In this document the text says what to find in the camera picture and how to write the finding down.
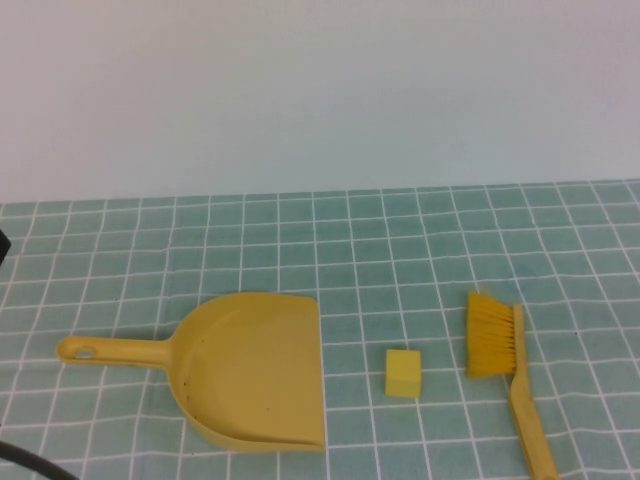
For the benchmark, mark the small yellow foam cube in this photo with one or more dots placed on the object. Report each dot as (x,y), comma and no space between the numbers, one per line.
(400,375)

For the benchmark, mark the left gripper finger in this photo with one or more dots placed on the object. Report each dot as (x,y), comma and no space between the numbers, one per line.
(4,247)

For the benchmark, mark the yellow plastic dustpan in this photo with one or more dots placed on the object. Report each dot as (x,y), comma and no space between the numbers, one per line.
(250,360)

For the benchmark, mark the yellow hand brush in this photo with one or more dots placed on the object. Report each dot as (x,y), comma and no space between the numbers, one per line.
(520,400)

